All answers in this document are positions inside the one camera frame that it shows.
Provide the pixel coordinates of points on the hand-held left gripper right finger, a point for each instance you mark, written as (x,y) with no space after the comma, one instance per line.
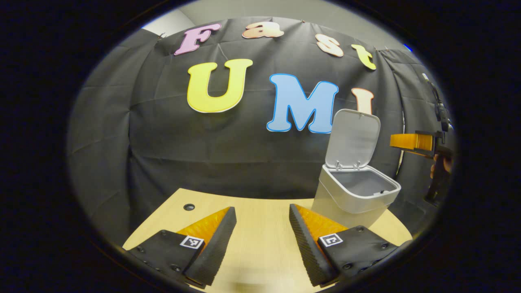
(307,248)

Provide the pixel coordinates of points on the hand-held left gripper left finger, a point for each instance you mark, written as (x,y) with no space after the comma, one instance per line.
(213,248)

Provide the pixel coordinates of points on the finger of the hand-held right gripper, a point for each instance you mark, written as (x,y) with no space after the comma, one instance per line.
(411,141)

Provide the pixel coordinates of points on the white desktop garbage bin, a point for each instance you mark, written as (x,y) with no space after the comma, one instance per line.
(358,195)

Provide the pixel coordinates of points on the wooden desktop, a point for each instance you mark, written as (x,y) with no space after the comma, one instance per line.
(260,228)

